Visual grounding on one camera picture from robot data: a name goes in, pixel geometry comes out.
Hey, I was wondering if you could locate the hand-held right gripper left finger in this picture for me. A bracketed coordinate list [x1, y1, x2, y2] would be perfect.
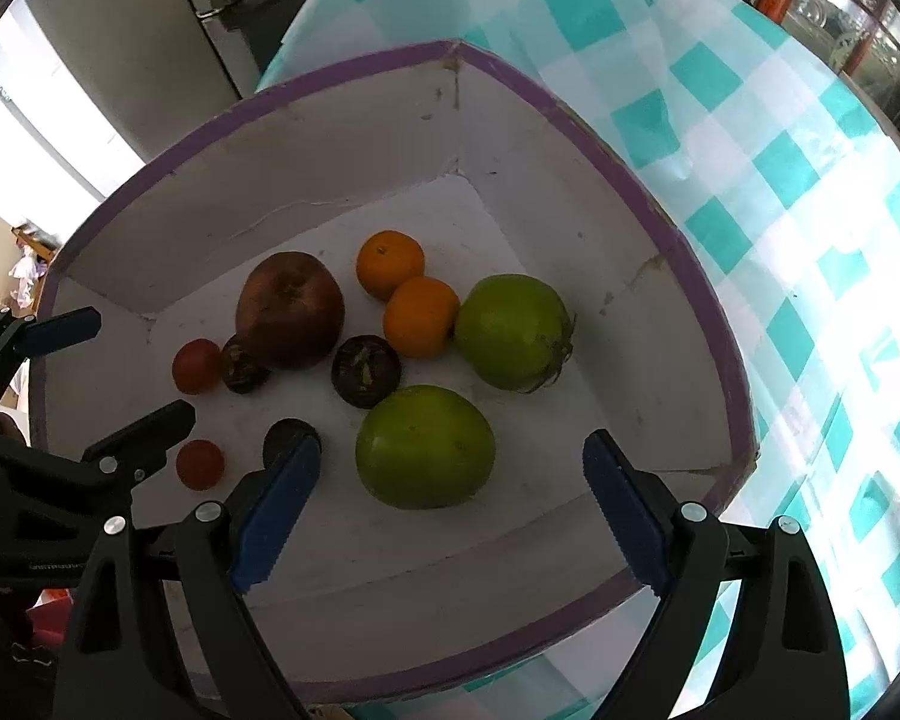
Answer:
[52, 435, 323, 720]

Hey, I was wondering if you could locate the green guava with stem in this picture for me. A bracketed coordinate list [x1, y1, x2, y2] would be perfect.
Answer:
[454, 274, 577, 395]

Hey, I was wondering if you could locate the dark red clothing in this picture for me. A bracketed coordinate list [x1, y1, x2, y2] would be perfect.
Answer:
[0, 581, 72, 720]

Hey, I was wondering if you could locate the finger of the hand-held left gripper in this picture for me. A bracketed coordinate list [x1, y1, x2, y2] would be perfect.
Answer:
[0, 400, 197, 494]
[0, 306, 103, 410]

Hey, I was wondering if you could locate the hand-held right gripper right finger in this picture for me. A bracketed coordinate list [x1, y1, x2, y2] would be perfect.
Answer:
[581, 429, 848, 720]

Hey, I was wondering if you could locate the orange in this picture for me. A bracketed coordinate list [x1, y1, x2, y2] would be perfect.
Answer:
[356, 230, 426, 302]
[382, 276, 461, 359]

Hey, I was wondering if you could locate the teal checkered tablecloth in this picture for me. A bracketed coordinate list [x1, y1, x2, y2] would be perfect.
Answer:
[255, 0, 900, 720]

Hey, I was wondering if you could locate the white cardboard box purple rim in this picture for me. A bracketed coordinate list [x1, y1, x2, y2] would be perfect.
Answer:
[28, 40, 760, 706]

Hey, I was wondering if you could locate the red-brown apple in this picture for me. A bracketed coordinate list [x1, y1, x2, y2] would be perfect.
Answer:
[235, 251, 346, 371]

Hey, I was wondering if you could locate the red tomato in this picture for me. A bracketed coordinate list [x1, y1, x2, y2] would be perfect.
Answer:
[171, 338, 224, 395]
[175, 439, 226, 491]

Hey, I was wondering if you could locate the pale crumpled cloth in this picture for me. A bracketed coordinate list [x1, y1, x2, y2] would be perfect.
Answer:
[9, 246, 55, 310]

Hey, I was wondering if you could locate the dark purple round fruit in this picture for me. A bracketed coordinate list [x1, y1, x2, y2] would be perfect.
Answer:
[262, 418, 322, 470]
[220, 334, 273, 395]
[331, 335, 402, 410]

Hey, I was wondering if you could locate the grey refrigerator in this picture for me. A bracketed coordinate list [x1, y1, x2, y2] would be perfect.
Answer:
[0, 0, 361, 181]

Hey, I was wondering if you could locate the wooden glass cabinet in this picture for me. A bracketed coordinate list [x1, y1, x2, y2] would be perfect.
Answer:
[720, 0, 900, 188]

